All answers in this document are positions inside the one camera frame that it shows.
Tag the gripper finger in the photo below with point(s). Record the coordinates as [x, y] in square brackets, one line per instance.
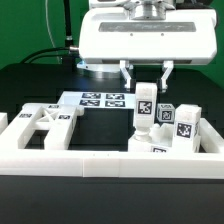
[167, 68]
[126, 70]

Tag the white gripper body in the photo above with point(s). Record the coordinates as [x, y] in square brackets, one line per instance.
[109, 35]

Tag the white chair seat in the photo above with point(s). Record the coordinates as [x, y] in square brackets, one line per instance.
[161, 140]

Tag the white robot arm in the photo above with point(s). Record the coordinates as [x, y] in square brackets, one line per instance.
[140, 10]

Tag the white marker cube left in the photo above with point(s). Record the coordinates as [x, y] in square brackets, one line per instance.
[165, 112]

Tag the white block at left edge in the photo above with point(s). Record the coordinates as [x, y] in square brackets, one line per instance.
[3, 121]

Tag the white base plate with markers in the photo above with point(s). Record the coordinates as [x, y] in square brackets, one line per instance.
[98, 99]

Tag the white chair back frame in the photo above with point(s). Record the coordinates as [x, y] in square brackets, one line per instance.
[58, 120]

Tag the white U-shaped fence frame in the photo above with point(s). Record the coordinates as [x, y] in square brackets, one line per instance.
[34, 160]

